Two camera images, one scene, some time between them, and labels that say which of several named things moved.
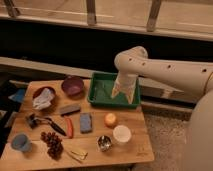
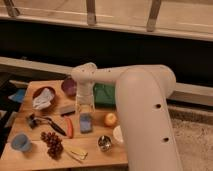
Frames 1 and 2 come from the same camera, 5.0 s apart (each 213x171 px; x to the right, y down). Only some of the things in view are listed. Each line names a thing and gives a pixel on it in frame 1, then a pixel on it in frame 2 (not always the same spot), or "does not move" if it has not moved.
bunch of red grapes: x=55 y=147 does not move
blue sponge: x=85 y=122 does not move
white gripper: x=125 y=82 -> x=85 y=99
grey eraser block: x=69 y=109 does not move
